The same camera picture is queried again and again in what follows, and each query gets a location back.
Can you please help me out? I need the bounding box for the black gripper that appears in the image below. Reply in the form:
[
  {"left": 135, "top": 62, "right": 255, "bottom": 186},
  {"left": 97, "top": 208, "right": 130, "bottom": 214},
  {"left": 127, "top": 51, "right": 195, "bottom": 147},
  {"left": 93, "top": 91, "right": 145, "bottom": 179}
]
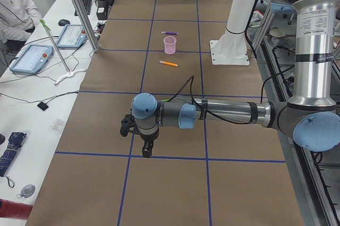
[{"left": 139, "top": 131, "right": 159, "bottom": 157}]

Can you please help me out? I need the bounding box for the orange highlighter pen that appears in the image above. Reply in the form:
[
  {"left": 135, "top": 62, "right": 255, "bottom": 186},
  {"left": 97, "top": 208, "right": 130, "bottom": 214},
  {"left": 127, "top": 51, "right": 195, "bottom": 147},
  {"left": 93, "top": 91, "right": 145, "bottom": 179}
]
[{"left": 159, "top": 60, "right": 179, "bottom": 67}]

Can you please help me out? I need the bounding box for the purple highlighter pen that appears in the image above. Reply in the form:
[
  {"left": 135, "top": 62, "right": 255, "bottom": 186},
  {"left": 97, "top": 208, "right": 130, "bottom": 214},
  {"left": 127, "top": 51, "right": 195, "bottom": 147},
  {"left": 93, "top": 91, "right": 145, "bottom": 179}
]
[{"left": 161, "top": 31, "right": 179, "bottom": 36}]

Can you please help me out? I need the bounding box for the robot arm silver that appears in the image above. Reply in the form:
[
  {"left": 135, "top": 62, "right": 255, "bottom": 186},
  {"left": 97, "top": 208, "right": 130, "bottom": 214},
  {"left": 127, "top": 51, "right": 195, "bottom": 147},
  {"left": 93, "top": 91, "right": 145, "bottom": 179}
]
[{"left": 120, "top": 0, "right": 339, "bottom": 158}]

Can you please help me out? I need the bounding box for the pink mesh pen holder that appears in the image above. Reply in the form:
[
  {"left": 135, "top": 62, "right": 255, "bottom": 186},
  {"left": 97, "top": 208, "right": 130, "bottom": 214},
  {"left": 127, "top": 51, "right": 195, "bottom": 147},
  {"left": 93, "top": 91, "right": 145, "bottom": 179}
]
[{"left": 163, "top": 36, "right": 177, "bottom": 55}]

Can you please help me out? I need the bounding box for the clear plastic small box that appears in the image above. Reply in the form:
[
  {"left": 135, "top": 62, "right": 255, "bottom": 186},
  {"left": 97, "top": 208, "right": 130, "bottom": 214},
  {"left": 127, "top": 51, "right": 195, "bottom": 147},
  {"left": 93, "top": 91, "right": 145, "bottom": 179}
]
[{"left": 48, "top": 118, "right": 65, "bottom": 135}]

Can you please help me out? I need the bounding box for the small black box device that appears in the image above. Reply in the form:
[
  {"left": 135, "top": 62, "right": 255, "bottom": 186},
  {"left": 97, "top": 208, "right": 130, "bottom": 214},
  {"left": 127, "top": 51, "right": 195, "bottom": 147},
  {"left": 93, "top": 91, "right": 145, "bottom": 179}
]
[{"left": 37, "top": 101, "right": 49, "bottom": 111}]

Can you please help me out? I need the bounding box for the folded navy umbrella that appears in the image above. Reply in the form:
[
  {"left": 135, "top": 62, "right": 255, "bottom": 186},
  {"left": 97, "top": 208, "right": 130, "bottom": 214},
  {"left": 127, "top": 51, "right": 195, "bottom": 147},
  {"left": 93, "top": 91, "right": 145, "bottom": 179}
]
[{"left": 1, "top": 132, "right": 27, "bottom": 177}]

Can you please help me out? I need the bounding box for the far blue teach pendant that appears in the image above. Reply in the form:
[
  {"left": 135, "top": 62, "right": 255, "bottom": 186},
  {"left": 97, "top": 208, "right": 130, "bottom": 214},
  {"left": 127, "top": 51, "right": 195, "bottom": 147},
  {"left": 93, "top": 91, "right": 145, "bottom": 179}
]
[{"left": 56, "top": 24, "right": 87, "bottom": 49}]

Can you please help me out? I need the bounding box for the blue teach pendant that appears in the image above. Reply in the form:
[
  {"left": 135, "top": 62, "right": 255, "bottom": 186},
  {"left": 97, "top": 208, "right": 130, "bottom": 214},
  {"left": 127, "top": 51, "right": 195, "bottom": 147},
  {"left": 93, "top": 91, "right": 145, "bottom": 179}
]
[
  {"left": 10, "top": 45, "right": 54, "bottom": 74},
  {"left": 56, "top": 24, "right": 87, "bottom": 49}
]

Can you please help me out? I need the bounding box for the near blue teach pendant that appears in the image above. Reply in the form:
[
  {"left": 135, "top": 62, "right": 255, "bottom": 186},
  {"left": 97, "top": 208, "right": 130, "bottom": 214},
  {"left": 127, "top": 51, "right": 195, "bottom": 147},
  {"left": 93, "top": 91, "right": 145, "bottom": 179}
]
[{"left": 10, "top": 45, "right": 54, "bottom": 74}]

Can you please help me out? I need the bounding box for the red cylinder bottle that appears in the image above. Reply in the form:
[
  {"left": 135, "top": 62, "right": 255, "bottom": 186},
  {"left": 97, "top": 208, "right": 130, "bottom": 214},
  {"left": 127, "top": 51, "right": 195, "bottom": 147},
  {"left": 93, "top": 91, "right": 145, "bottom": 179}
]
[{"left": 0, "top": 199, "right": 33, "bottom": 220}]

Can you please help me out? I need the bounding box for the black computer mouse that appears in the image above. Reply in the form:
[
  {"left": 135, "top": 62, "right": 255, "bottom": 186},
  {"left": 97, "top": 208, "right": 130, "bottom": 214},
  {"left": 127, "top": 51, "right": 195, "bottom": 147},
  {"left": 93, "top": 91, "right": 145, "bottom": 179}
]
[{"left": 58, "top": 19, "right": 70, "bottom": 27}]

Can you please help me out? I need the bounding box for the black keyboard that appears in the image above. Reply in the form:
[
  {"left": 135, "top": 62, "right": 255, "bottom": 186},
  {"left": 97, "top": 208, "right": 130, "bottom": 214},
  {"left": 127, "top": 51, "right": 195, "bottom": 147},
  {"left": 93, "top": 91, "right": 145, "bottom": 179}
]
[{"left": 74, "top": 0, "right": 94, "bottom": 16}]

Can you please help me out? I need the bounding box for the person in white hoodie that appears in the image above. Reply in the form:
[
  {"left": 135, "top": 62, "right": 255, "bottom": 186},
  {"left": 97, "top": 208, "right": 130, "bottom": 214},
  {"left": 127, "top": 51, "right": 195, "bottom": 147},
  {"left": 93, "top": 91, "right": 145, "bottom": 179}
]
[{"left": 1, "top": 0, "right": 42, "bottom": 53}]

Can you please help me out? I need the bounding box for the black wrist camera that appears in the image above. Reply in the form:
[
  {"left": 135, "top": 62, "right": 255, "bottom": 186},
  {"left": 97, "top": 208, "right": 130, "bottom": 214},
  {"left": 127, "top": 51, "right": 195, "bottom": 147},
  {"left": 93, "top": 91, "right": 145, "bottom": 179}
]
[{"left": 120, "top": 114, "right": 138, "bottom": 137}]

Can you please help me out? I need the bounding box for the green handled reacher grabber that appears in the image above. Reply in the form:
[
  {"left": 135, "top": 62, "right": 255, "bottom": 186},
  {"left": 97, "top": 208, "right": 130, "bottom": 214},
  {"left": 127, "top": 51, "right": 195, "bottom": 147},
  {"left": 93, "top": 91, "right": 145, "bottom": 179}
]
[{"left": 40, "top": 19, "right": 87, "bottom": 86}]

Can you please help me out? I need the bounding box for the silver round keychain tag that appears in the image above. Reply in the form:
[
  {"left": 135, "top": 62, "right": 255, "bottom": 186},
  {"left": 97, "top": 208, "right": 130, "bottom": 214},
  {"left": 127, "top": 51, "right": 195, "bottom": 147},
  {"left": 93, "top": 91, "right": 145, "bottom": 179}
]
[{"left": 16, "top": 184, "right": 36, "bottom": 198}]

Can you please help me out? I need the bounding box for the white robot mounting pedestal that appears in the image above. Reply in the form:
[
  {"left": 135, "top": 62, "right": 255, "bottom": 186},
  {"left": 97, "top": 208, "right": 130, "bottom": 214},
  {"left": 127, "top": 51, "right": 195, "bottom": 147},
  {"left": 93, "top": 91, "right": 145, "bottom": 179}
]
[{"left": 210, "top": 0, "right": 256, "bottom": 66}]

